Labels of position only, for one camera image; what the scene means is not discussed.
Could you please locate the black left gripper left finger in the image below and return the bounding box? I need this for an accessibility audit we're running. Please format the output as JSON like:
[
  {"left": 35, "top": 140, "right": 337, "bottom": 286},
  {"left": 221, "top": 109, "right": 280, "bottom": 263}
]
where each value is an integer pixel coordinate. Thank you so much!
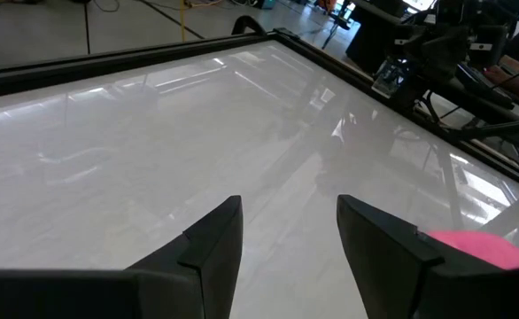
[{"left": 0, "top": 195, "right": 244, "bottom": 319}]

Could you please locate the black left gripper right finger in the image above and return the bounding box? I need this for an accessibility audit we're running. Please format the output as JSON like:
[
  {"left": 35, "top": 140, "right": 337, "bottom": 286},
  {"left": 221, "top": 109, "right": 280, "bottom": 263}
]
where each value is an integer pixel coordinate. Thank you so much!
[{"left": 336, "top": 194, "right": 519, "bottom": 319}]

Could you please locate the pink cloth towel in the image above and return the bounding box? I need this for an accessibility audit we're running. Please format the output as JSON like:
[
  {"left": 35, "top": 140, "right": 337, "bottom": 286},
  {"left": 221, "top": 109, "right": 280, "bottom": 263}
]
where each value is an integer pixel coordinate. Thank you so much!
[{"left": 426, "top": 229, "right": 519, "bottom": 271}]

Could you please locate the black keyboard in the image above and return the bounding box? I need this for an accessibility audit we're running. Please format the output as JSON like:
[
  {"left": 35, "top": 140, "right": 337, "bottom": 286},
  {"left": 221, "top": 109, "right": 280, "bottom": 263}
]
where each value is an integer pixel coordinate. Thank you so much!
[{"left": 456, "top": 61, "right": 515, "bottom": 110}]

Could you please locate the black aluminium table frame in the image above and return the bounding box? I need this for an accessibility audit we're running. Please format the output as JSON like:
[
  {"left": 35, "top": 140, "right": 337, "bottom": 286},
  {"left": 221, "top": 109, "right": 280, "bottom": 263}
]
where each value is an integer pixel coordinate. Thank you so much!
[{"left": 0, "top": 27, "right": 519, "bottom": 196}]

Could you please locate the yellow floor cable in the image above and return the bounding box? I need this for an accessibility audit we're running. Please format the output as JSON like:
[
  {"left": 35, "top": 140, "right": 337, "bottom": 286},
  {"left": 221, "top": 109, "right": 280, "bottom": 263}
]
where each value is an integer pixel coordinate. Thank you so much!
[{"left": 177, "top": 0, "right": 225, "bottom": 42}]

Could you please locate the black frame corner handle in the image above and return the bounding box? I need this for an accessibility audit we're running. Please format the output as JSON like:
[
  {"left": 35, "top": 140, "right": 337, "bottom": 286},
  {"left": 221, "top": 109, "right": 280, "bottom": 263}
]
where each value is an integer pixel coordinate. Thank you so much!
[{"left": 230, "top": 15, "right": 268, "bottom": 37}]

